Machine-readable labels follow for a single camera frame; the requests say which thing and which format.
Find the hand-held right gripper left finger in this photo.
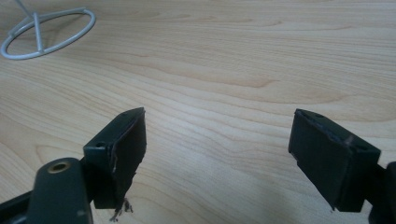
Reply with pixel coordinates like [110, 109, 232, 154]
[82, 106, 148, 210]

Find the white wire hat rack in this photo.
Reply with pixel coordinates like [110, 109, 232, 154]
[0, 0, 97, 61]

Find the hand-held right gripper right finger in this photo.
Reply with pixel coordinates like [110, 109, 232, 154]
[288, 108, 382, 214]

